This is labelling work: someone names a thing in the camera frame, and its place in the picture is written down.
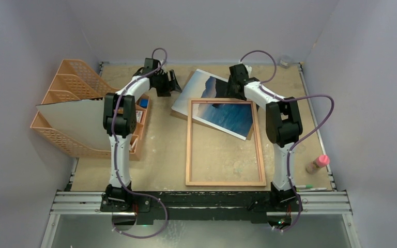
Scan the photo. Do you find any green marker pen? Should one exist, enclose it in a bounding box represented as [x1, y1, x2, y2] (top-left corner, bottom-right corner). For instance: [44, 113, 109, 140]
[296, 184, 313, 190]

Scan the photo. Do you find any orange plastic file organizer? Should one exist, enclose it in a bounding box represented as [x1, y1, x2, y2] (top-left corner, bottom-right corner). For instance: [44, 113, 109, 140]
[30, 59, 150, 161]

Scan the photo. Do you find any small clear jar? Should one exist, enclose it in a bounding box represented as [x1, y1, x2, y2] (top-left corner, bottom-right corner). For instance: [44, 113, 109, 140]
[279, 55, 292, 68]

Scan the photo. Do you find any blue small box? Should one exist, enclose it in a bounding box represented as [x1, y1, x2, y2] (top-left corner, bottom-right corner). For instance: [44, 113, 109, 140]
[139, 99, 149, 109]

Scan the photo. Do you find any pink capped bottle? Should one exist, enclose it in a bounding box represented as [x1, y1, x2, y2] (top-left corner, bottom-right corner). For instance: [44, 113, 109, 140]
[306, 154, 330, 174]

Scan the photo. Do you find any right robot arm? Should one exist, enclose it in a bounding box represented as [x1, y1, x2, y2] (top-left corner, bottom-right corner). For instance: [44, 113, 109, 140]
[225, 64, 303, 210]

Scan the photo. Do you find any pink wooden photo frame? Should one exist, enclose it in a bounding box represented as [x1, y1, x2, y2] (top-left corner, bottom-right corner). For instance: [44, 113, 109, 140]
[185, 98, 266, 187]

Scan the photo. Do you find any ocean cliff photo print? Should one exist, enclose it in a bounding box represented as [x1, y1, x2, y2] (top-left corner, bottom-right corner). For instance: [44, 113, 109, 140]
[171, 69, 254, 141]

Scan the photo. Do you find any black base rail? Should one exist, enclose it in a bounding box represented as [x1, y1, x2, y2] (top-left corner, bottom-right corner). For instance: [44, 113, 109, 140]
[100, 191, 302, 226]

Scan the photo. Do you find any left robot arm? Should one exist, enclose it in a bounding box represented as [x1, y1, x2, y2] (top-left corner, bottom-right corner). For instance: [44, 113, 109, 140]
[100, 58, 181, 212]

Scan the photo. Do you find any white item in compartment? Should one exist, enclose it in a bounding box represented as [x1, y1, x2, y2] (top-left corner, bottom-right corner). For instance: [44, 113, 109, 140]
[129, 138, 139, 153]

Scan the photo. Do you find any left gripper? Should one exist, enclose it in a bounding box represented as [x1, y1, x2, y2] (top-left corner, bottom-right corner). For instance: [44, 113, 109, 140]
[154, 71, 181, 98]

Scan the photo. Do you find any red white small box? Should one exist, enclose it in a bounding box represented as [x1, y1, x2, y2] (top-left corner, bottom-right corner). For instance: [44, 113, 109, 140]
[136, 110, 144, 123]

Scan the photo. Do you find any white sheet in organizer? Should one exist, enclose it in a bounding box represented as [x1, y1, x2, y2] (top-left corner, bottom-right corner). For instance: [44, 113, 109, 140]
[36, 98, 111, 151]

